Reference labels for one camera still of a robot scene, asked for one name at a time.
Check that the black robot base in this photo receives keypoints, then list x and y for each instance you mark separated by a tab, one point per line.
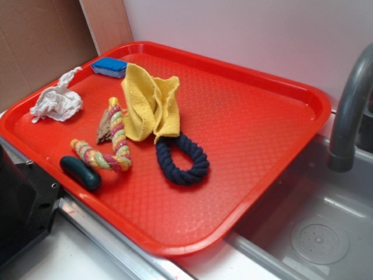
29	199

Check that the crumpled white paper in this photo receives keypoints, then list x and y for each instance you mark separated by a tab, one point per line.
58	102

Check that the yellow cloth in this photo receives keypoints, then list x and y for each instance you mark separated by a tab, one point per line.
151	105

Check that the red plastic tray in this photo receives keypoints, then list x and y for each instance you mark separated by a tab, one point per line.
250	124

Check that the brown pinecone piece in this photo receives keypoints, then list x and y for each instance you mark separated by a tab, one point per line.
104	129

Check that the blue sponge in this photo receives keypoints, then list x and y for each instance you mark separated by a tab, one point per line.
110	67

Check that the dark green oval object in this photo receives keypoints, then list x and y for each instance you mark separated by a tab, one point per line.
76	169

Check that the grey plastic sink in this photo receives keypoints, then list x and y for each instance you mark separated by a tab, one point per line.
312	223

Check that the grey faucet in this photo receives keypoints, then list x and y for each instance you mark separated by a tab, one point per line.
352	127

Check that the brown cardboard panel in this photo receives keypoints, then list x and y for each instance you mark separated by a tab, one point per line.
41	40

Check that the multicolour twisted rope toy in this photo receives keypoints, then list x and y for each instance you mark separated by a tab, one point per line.
120	160

